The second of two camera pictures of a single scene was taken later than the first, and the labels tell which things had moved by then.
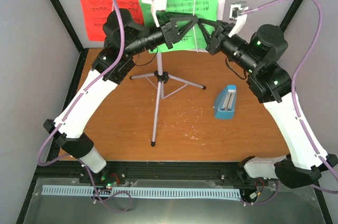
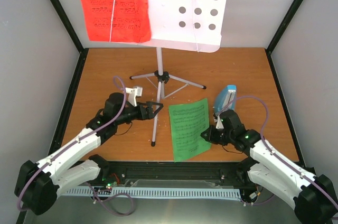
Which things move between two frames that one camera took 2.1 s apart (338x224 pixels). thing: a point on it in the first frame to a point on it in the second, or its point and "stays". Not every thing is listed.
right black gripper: [213, 43] to [210, 137]
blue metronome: [224, 102] stays
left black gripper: [169, 27] to [142, 115]
